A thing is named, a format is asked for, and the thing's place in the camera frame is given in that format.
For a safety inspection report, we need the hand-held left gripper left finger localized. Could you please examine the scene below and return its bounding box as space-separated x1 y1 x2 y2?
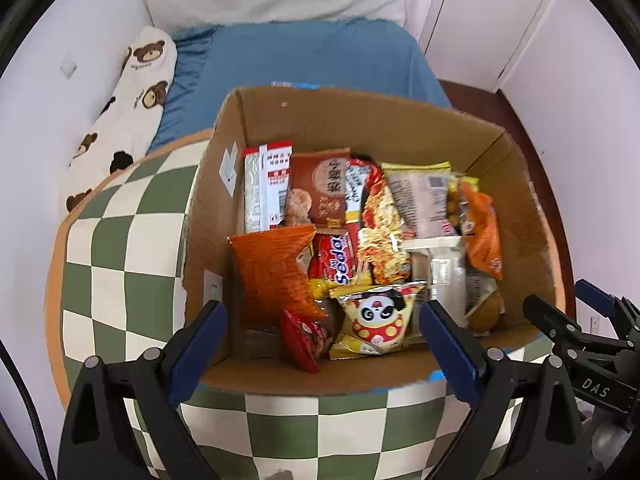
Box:
57 300 229 480

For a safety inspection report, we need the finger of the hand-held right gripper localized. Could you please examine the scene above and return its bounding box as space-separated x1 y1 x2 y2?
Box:
574 279 623 313
523 295 583 341

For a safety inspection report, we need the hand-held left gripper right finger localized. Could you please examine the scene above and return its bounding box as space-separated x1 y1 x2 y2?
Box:
419 300 587 480

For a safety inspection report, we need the brown bun packet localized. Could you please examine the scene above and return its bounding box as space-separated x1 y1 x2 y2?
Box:
466 272 506 333

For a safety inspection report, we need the panda print snack packet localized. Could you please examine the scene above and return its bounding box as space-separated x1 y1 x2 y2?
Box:
328 281 428 361

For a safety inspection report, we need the orange printed snack packet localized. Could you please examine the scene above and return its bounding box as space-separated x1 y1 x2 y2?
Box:
457 180 504 281

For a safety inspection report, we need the small red snack packet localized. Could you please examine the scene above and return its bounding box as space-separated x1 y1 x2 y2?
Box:
279 308 333 374

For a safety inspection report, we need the orange ridged chip packet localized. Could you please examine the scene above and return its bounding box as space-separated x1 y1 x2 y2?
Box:
229 224 327 331

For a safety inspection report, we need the colourful candy ball bag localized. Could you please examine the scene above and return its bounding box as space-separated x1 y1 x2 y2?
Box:
445 175 481 236

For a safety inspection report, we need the red instant noodle packet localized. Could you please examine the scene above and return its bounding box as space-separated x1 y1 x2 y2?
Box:
307 230 373 301

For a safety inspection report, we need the yellow instant noodle packet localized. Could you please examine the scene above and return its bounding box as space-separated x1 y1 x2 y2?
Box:
345 157 413 286

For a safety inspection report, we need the beige yellow-edged snack packet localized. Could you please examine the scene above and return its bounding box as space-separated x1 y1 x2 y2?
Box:
381 161 463 241

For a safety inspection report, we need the red white snack packet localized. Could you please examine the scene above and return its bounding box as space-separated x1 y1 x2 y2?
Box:
242 141 295 233

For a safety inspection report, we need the brown biscuit packet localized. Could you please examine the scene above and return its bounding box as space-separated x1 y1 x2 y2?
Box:
286 147 352 231

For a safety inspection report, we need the brown cardboard box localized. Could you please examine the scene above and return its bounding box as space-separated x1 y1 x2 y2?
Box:
182 86 568 396

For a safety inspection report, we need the green checkered round tablecloth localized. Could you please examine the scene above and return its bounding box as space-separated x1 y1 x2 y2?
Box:
45 129 576 480

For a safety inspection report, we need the bear print pillow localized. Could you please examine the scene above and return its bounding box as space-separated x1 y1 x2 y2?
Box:
65 26 178 218

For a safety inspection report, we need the white door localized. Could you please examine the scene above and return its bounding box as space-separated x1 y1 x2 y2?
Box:
419 0 558 92

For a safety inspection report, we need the blue bed sheet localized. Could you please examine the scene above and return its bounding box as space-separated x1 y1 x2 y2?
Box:
145 20 453 156

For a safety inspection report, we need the black cable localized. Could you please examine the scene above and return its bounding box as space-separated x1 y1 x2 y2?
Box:
0 340 56 480

